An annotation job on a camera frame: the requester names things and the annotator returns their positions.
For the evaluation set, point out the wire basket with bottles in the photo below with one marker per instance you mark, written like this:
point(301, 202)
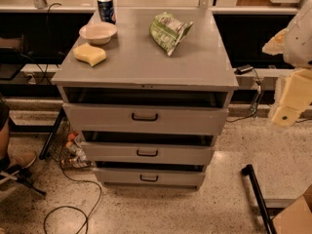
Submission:
point(66, 149)

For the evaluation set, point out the black power adapter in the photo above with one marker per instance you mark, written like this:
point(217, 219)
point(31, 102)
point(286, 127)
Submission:
point(243, 69)

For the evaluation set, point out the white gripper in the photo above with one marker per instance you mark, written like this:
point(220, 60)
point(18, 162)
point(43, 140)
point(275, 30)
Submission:
point(300, 44)

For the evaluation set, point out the grey drawer cabinet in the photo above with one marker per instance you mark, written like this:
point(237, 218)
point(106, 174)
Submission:
point(138, 72)

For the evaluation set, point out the grey top drawer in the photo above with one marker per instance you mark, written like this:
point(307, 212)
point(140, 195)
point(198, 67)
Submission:
point(145, 119)

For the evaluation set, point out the grey middle drawer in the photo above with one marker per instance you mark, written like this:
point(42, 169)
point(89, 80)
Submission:
point(148, 153)

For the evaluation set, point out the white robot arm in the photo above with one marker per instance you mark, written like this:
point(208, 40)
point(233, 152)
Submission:
point(295, 44)

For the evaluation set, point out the black chair base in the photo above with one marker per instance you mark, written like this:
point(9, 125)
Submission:
point(18, 174)

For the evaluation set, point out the yellow sponge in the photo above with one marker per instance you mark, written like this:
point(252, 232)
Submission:
point(89, 54)

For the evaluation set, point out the green chip bag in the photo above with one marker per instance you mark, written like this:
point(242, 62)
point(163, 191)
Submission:
point(168, 32)

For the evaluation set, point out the black metal frame leg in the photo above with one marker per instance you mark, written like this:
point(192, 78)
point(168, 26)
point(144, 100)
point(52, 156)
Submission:
point(248, 171)

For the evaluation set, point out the tan shoe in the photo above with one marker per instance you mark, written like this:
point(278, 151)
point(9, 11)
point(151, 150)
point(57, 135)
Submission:
point(23, 160)

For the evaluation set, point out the grey bottom drawer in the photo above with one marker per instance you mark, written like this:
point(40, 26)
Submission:
point(153, 177)

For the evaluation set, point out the blue soda can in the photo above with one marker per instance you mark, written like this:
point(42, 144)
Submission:
point(106, 11)

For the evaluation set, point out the white bowl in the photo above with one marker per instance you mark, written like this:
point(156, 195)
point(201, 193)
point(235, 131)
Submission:
point(98, 33)

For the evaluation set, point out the grey drawer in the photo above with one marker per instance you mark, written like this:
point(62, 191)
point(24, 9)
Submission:
point(145, 119)
point(148, 153)
point(153, 177)

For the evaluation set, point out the person leg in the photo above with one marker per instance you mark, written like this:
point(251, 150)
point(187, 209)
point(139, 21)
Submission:
point(4, 136)

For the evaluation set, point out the cardboard box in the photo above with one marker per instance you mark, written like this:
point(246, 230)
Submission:
point(297, 217)

